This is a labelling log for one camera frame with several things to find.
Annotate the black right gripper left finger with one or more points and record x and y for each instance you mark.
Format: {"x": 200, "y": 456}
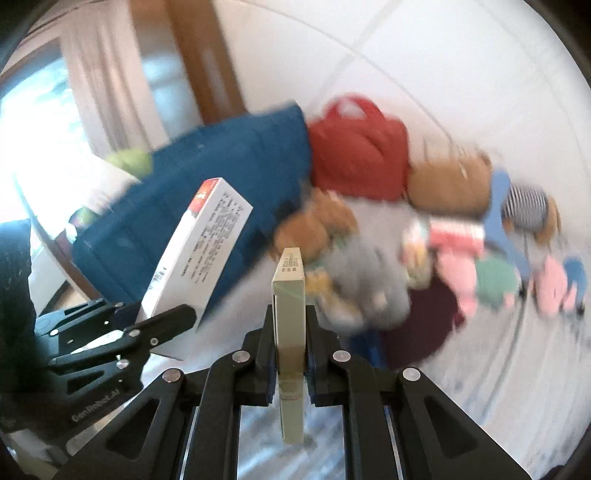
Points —
{"x": 184, "y": 426}

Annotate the pastel tissue packet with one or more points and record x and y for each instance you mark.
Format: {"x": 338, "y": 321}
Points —
{"x": 415, "y": 254}

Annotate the window with grid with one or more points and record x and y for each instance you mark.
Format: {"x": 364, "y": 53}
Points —
{"x": 44, "y": 147}

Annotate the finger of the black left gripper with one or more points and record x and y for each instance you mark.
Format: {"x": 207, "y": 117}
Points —
{"x": 74, "y": 318}
{"x": 115, "y": 335}

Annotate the blue plastic crate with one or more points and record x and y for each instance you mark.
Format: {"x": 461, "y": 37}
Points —
{"x": 266, "y": 158}

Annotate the dark maroon knitted cloth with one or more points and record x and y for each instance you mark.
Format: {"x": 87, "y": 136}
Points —
{"x": 433, "y": 317}

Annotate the white curtain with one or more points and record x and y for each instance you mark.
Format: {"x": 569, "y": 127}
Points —
{"x": 116, "y": 106}

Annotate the grey fluffy plush toy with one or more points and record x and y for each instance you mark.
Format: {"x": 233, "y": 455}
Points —
{"x": 363, "y": 277}

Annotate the white red medicine box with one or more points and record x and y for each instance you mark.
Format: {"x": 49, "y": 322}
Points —
{"x": 194, "y": 258}

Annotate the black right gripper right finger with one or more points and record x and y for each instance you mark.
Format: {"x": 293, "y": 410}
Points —
{"x": 398, "y": 425}

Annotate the blue plastic back scratcher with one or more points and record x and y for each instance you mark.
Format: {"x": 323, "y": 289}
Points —
{"x": 495, "y": 235}

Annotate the green frog plush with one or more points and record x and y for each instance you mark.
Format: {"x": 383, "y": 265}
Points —
{"x": 107, "y": 180}

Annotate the red toy suitcase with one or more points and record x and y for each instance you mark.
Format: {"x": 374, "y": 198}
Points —
{"x": 358, "y": 151}

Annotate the pink pig plush green shirt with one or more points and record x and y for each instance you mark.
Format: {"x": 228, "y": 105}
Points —
{"x": 489, "y": 279}

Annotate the pink tissue pack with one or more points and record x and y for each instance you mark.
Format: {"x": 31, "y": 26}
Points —
{"x": 457, "y": 235}

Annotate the small brown plush bear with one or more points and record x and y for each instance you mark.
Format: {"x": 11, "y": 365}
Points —
{"x": 312, "y": 228}

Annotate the pink pig plush blue shirt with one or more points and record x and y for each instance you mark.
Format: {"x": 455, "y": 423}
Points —
{"x": 560, "y": 286}

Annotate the wooden door frame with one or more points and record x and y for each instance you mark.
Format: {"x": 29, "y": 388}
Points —
{"x": 186, "y": 63}

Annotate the thin cream cardboard box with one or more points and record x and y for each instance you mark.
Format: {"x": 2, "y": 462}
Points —
{"x": 289, "y": 335}

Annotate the large brown plush dog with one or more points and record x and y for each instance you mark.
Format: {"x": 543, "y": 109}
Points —
{"x": 461, "y": 187}

